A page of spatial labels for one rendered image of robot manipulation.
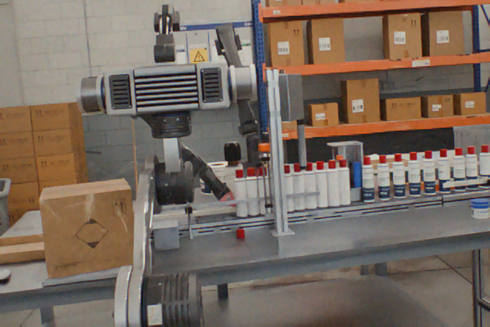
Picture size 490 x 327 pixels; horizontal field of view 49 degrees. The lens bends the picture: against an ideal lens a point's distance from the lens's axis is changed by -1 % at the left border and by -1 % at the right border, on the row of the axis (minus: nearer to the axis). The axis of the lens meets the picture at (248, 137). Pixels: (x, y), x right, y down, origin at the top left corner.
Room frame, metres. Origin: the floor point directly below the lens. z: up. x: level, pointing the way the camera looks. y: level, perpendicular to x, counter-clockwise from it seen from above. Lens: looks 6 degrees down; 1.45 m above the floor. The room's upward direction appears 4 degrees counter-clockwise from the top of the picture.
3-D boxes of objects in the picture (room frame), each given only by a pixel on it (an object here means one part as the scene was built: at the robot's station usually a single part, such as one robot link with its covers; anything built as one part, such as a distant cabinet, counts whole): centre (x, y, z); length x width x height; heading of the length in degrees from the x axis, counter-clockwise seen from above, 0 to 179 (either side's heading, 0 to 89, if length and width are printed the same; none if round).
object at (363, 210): (2.32, -0.04, 0.85); 1.65 x 0.11 x 0.05; 100
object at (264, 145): (2.27, -0.06, 1.05); 0.10 x 0.04 x 0.33; 10
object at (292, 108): (2.25, -0.16, 1.38); 0.17 x 0.10 x 0.19; 155
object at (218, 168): (2.91, 0.18, 0.95); 0.20 x 0.20 x 0.14
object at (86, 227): (1.90, 0.59, 0.99); 0.30 x 0.24 x 0.27; 107
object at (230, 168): (2.58, 0.08, 1.03); 0.09 x 0.09 x 0.30
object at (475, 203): (2.19, -0.94, 0.87); 0.07 x 0.07 x 0.07
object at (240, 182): (2.30, 0.05, 0.98); 0.05 x 0.05 x 0.20
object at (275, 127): (2.18, -0.11, 1.16); 0.04 x 0.04 x 0.67; 10
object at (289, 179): (2.33, -0.15, 0.98); 0.05 x 0.05 x 0.20
